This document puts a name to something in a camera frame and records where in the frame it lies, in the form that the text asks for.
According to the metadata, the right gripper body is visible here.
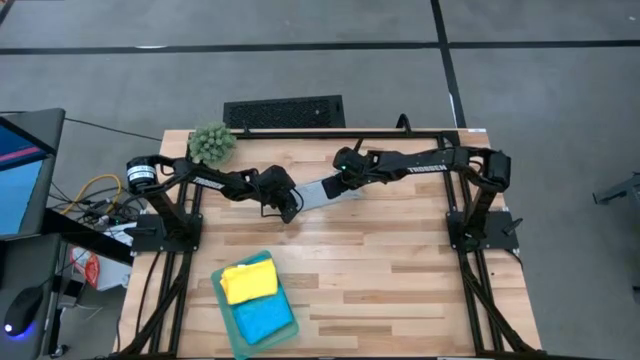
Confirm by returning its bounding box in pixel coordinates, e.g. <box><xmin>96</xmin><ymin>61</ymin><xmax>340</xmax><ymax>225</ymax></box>
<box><xmin>333</xmin><ymin>146</ymin><xmax>384</xmax><ymax>190</ymax></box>

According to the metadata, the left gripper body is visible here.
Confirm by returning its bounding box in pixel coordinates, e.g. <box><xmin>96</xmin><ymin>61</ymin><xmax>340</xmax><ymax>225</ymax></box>
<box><xmin>255</xmin><ymin>169</ymin><xmax>300</xmax><ymax>209</ymax></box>

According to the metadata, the grey microfiber towel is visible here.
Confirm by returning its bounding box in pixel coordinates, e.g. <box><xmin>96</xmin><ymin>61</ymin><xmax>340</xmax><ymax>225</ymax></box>
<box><xmin>293</xmin><ymin>175</ymin><xmax>364</xmax><ymax>214</ymax></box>

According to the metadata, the yellow microfiber towel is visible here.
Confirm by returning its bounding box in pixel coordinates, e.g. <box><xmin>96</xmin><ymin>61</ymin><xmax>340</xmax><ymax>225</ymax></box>
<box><xmin>219</xmin><ymin>258</ymin><xmax>280</xmax><ymax>306</ymax></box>

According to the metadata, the blue microfiber towel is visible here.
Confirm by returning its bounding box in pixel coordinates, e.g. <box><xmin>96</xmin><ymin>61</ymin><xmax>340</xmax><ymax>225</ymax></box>
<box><xmin>232</xmin><ymin>287</ymin><xmax>295</xmax><ymax>346</ymax></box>

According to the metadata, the translucent green plastic bin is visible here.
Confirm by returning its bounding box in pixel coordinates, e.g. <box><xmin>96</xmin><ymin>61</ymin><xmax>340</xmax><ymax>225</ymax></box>
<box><xmin>210</xmin><ymin>249</ymin><xmax>301</xmax><ymax>360</ymax></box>

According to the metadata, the spiky green artificial plant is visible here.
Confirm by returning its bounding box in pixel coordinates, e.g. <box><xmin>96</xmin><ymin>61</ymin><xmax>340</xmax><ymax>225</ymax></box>
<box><xmin>187</xmin><ymin>121</ymin><xmax>238</xmax><ymax>167</ymax></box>

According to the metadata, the white paper sheet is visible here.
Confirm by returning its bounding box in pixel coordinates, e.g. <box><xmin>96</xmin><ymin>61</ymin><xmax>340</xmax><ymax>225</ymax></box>
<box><xmin>106</xmin><ymin>222</ymin><xmax>137</xmax><ymax>247</ymax></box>

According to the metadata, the red and white bag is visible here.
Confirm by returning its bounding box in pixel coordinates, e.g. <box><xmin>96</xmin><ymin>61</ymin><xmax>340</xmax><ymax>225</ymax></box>
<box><xmin>69</xmin><ymin>246</ymin><xmax>132</xmax><ymax>292</ymax></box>

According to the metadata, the computer monitor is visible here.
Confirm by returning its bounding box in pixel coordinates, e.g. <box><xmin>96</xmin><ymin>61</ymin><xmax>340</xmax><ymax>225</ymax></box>
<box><xmin>0</xmin><ymin>108</ymin><xmax>67</xmax><ymax>242</ymax></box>

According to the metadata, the black desk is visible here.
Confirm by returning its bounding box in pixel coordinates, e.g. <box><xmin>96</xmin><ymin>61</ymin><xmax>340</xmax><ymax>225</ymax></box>
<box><xmin>0</xmin><ymin>207</ymin><xmax>134</xmax><ymax>360</ymax></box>

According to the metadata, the black computer mouse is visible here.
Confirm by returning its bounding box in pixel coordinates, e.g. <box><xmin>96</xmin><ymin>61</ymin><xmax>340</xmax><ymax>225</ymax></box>
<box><xmin>2</xmin><ymin>286</ymin><xmax>44</xmax><ymax>339</ymax></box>

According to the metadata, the thin black floor cable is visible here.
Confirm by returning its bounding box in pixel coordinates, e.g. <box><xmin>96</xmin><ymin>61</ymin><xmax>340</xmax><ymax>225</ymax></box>
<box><xmin>63</xmin><ymin>116</ymin><xmax>164</xmax><ymax>143</ymax></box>

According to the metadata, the yellow floor cable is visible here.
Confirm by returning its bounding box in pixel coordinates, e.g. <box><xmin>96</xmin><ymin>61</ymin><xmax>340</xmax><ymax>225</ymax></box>
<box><xmin>61</xmin><ymin>173</ymin><xmax>123</xmax><ymax>216</ymax></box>

